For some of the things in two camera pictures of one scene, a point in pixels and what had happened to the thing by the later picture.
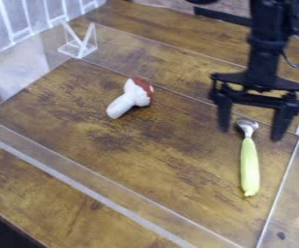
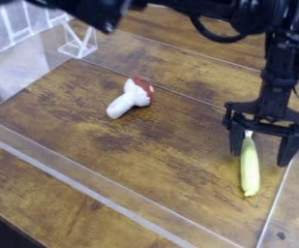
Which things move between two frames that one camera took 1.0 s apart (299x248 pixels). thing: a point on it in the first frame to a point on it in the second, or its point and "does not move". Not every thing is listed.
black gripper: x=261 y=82 to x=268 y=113
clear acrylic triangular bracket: x=78 y=47 does not move
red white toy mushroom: x=138 y=95 does not move
